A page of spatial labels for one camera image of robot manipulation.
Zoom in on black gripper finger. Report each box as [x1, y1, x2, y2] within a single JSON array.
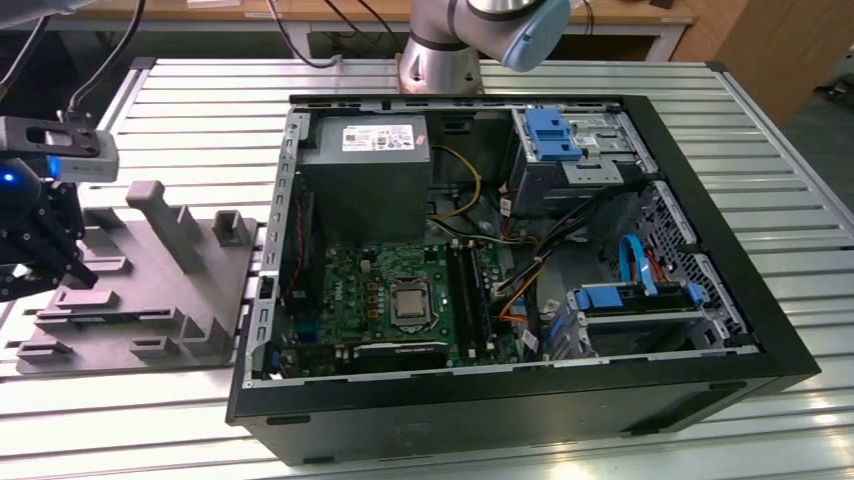
[[40, 180, 100, 291], [0, 257, 60, 304]]

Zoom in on grey parts rack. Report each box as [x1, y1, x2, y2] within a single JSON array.
[[13, 180, 263, 375]]

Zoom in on green motherboard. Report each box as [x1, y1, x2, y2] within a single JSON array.
[[279, 239, 535, 376]]

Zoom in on grey power supply unit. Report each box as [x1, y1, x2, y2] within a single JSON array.
[[296, 113, 436, 246]]

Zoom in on silver CPU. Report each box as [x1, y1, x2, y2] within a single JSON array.
[[391, 288, 435, 321]]

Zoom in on black graphics card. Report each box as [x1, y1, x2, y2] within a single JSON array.
[[351, 341, 449, 374]]

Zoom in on wooden desk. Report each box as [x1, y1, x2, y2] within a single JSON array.
[[0, 0, 699, 64]]

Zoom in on black PC case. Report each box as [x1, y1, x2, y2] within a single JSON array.
[[224, 92, 822, 467]]

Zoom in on blue plastic drive latch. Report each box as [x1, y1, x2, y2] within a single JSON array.
[[524, 107, 580, 162]]

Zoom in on metal drive cage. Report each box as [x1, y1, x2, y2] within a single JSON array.
[[510, 107, 659, 216]]

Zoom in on hard disk in blue carrier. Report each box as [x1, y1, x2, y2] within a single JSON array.
[[572, 280, 703, 316]]

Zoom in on wooden cabinet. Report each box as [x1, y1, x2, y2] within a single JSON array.
[[666, 0, 854, 126]]

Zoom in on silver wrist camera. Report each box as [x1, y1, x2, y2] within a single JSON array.
[[0, 115, 121, 184]]

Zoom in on black camera cable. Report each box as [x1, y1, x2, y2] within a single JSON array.
[[0, 14, 52, 101], [65, 0, 147, 121]]

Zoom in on red twisted wire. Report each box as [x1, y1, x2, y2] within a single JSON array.
[[281, 191, 316, 302]]

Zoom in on black hanging cable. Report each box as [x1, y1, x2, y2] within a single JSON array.
[[265, 0, 343, 69]]

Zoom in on yellow wire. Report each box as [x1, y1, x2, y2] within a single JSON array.
[[428, 143, 484, 220]]

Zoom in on orange wires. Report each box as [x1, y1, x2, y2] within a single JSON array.
[[497, 284, 539, 332]]

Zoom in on black cable bundle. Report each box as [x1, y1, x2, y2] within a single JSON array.
[[496, 182, 648, 296]]

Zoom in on blue SATA wire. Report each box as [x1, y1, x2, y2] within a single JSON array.
[[618, 233, 660, 296]]

